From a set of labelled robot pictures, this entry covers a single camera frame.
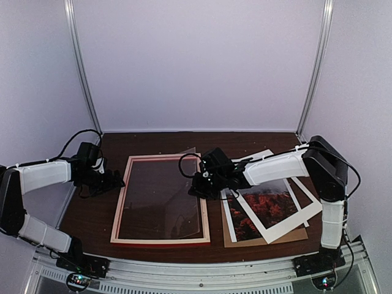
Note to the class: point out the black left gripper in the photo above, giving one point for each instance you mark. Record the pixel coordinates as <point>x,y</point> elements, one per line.
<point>109,184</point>

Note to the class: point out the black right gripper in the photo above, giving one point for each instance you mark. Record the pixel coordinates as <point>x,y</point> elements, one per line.
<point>196,189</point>

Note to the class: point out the clear acrylic sheet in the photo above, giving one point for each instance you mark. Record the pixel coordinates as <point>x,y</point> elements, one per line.
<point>165,208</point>

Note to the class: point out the red wooden picture frame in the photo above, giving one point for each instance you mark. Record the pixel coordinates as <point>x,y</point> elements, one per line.
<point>202,220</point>

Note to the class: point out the red forest photo print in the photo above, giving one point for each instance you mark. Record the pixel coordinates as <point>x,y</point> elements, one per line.
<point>272,202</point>

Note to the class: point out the white photo mat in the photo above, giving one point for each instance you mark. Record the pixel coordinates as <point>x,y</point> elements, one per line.
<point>284,223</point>

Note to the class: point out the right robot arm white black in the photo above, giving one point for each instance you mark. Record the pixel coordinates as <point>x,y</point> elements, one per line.
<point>317,160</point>

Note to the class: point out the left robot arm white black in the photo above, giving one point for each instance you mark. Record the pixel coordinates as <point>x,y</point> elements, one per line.
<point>86,168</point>

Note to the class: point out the left round led board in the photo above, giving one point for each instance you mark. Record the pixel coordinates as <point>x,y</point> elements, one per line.
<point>77,282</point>

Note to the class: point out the round led board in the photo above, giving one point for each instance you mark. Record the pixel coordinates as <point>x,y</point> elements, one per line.
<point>324,282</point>
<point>77,282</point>

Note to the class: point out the brown backing board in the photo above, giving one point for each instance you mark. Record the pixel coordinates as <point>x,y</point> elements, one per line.
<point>298,234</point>

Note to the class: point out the right round led board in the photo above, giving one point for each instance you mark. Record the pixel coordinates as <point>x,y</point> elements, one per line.
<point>324,282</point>

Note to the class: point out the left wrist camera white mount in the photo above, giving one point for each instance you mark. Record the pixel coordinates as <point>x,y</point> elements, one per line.
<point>100,165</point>

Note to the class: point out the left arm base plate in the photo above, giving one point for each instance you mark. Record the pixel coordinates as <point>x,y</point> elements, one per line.
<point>88,265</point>

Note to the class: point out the aluminium front rail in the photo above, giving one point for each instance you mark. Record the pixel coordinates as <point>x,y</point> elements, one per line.
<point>276,275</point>

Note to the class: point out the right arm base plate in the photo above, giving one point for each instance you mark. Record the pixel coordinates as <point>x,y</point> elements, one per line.
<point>316,263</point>

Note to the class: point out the left aluminium corner post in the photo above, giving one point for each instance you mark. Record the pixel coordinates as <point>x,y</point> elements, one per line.
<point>72,24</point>

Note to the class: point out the aluminium corner post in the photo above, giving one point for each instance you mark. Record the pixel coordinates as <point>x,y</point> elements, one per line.
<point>324,35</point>
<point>72,24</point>

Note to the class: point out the right aluminium corner post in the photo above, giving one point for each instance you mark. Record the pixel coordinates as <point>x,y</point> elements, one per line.
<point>324,35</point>

